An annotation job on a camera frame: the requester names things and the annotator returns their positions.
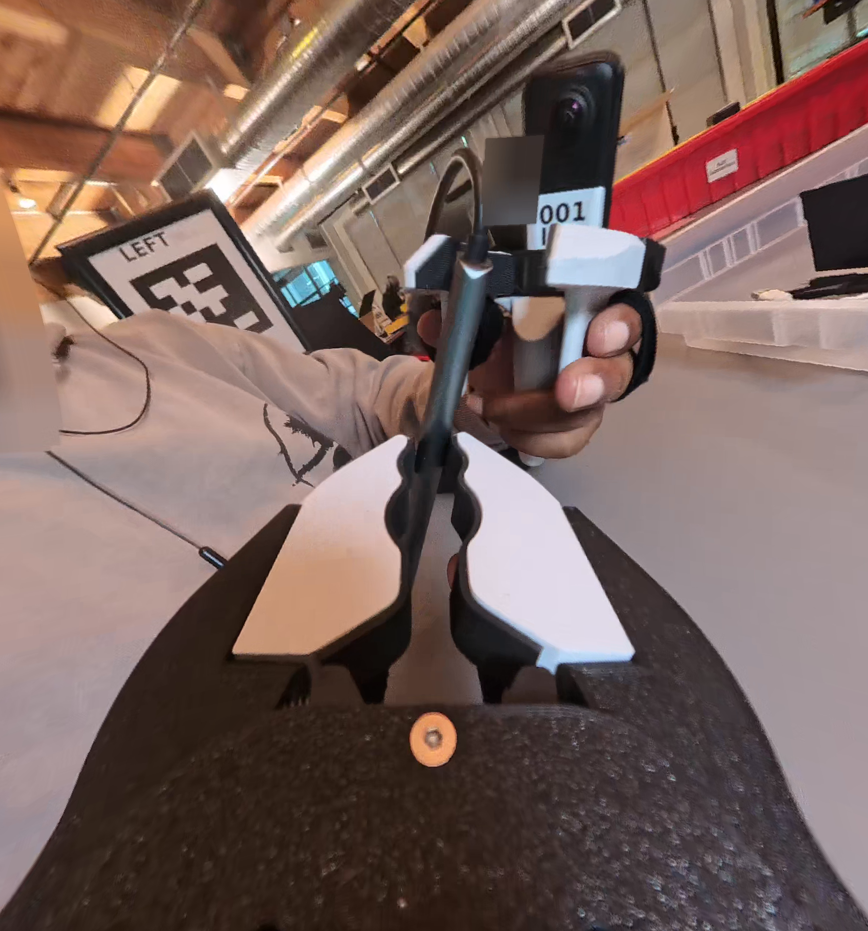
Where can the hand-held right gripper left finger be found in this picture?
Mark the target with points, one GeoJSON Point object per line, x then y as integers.
{"type": "Point", "coordinates": [325, 582]}

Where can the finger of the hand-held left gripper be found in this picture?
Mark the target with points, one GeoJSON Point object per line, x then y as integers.
{"type": "Point", "coordinates": [434, 265]}
{"type": "Point", "coordinates": [594, 254]}

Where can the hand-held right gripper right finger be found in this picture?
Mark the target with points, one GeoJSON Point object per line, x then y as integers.
{"type": "Point", "coordinates": [543, 582]}

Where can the grey usb adapter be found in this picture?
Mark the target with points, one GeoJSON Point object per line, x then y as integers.
{"type": "Point", "coordinates": [448, 364]}

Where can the clear plastic bin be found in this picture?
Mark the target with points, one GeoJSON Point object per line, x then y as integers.
{"type": "Point", "coordinates": [768, 320]}

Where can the person's left forearm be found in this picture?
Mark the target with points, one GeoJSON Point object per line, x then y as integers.
{"type": "Point", "coordinates": [296, 378]}

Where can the person's left hand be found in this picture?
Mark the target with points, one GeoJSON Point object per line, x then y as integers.
{"type": "Point", "coordinates": [550, 422]}

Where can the person's grey hoodie torso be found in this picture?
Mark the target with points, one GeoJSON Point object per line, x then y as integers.
{"type": "Point", "coordinates": [223, 494]}

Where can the red ribbed crate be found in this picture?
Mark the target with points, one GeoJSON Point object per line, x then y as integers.
{"type": "Point", "coordinates": [768, 123]}

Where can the framed tag sign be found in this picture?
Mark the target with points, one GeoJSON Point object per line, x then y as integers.
{"type": "Point", "coordinates": [187, 276]}

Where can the black flat device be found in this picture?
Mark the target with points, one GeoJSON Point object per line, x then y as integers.
{"type": "Point", "coordinates": [852, 218]}

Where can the ceiling vent grille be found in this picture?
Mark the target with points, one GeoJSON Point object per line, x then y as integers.
{"type": "Point", "coordinates": [187, 166]}

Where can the silver air duct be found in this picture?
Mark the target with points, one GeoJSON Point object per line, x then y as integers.
{"type": "Point", "coordinates": [317, 80]}
{"type": "Point", "coordinates": [405, 145]}

